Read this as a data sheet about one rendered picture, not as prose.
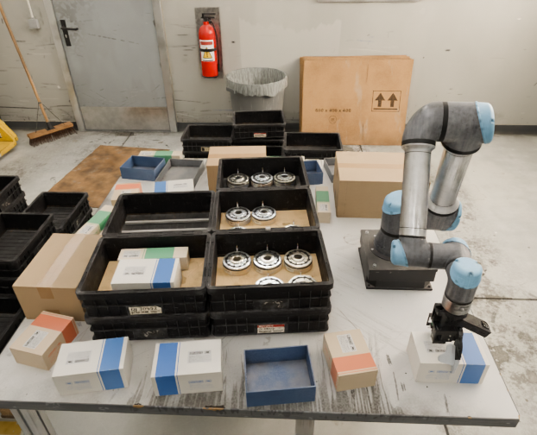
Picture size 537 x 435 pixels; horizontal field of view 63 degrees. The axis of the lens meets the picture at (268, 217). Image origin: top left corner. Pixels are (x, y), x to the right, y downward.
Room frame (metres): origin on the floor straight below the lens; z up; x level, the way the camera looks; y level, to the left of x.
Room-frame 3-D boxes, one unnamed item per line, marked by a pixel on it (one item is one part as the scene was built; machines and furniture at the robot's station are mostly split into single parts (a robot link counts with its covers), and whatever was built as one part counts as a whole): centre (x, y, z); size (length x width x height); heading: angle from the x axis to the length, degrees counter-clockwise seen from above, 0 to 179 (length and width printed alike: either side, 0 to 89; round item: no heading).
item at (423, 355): (0.86, -0.54, 0.75); 0.20 x 0.12 x 0.09; 87
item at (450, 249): (0.97, -0.52, 1.06); 0.11 x 0.11 x 0.08; 79
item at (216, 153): (2.05, 0.16, 0.78); 0.30 x 0.22 x 0.16; 91
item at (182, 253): (1.21, 0.41, 0.86); 0.24 x 0.06 x 0.06; 92
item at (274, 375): (0.82, -0.02, 0.74); 0.20 x 0.15 x 0.07; 95
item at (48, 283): (1.22, 0.74, 0.78); 0.30 x 0.22 x 0.16; 176
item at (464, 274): (0.87, -0.52, 1.06); 0.09 x 0.08 x 0.11; 169
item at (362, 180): (1.84, -0.53, 0.80); 0.40 x 0.30 x 0.20; 86
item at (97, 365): (0.85, 0.54, 0.75); 0.20 x 0.12 x 0.09; 98
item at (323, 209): (1.78, -0.26, 0.73); 0.24 x 0.06 x 0.06; 176
